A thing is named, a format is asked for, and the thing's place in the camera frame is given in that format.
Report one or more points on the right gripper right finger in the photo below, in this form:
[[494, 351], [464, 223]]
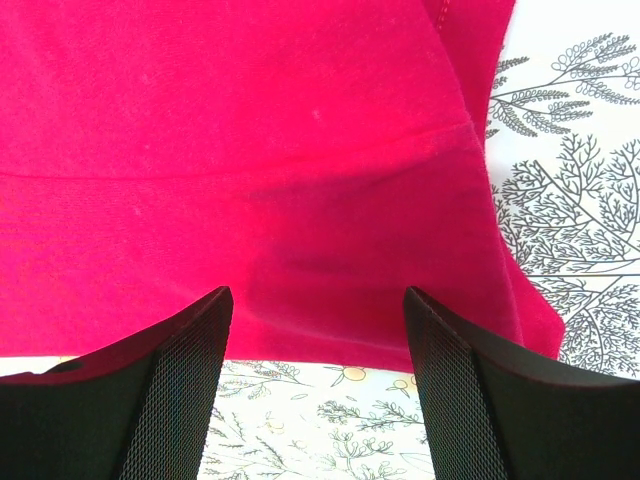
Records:
[[495, 410]]

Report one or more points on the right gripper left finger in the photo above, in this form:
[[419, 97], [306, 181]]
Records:
[[139, 408]]

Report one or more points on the red t shirt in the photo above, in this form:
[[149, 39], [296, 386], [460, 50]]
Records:
[[316, 157]]

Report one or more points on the floral patterned table mat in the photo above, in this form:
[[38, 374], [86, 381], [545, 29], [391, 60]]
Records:
[[562, 156]]

